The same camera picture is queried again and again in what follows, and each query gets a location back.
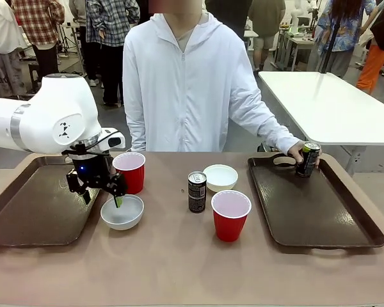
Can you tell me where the white background desk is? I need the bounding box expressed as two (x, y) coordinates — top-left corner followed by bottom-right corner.
(243, 29), (259, 52)

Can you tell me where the white folding table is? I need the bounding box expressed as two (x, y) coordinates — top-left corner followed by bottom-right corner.
(257, 70), (384, 175)

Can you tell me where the black stool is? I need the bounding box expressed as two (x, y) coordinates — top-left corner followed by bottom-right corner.
(28, 63), (43, 93)

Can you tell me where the person in white hoodie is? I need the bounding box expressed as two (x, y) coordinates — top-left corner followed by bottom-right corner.
(122, 0), (303, 153)

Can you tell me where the bystander in blue plaid shirt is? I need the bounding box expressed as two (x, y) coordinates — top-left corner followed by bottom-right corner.
(84, 0), (140, 108)

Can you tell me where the bystander in blue floral shirt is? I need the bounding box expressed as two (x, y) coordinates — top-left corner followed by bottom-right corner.
(316, 0), (377, 77)

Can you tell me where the brown plastic tray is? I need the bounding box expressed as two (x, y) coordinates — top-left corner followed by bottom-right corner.
(246, 153), (384, 249)
(0, 155), (108, 247)

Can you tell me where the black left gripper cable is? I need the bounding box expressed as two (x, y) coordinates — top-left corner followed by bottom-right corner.
(61, 129), (121, 157)

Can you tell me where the red plastic cup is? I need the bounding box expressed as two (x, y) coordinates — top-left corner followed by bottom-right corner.
(211, 189), (253, 243)
(111, 152), (147, 195)

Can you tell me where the black camera pole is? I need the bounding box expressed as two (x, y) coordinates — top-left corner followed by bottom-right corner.
(319, 0), (343, 74)

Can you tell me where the bystander in red plaid shirt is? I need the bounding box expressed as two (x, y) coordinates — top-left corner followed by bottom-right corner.
(11, 0), (67, 84)

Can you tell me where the bystander in black trousers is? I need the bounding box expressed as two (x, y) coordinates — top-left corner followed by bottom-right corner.
(65, 0), (100, 88)

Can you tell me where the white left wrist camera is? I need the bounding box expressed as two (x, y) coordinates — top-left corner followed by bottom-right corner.
(100, 127), (126, 150)

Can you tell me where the person's left hand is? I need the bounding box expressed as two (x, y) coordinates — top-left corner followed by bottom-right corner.
(287, 139), (307, 166)

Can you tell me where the person's left forearm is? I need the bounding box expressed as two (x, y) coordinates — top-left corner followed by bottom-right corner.
(243, 118), (303, 154)

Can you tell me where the bystander in orange trousers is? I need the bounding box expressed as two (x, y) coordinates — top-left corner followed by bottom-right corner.
(355, 0), (384, 94)

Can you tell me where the shallow white bowl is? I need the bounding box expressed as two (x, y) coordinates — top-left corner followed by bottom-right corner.
(202, 164), (239, 193)

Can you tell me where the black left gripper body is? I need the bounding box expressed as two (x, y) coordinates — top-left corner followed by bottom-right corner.
(70, 152), (114, 187)

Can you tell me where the black can green top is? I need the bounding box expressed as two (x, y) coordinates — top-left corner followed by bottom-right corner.
(295, 141), (322, 178)

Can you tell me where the person's right forearm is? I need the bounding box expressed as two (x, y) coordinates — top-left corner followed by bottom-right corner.
(127, 123), (148, 152)

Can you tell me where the bystander in white shirt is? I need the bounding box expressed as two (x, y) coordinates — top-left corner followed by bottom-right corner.
(0, 0), (28, 98)

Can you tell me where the bystander in dark green shirt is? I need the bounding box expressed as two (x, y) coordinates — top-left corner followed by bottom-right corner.
(248, 0), (287, 73)

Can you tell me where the black can silver top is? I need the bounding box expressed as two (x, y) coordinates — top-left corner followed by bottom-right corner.
(188, 171), (207, 214)

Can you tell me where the deep white bowl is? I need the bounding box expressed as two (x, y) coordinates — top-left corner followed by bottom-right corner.
(100, 194), (145, 232)

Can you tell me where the grey background workbench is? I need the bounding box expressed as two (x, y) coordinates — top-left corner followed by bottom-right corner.
(273, 27), (321, 71)

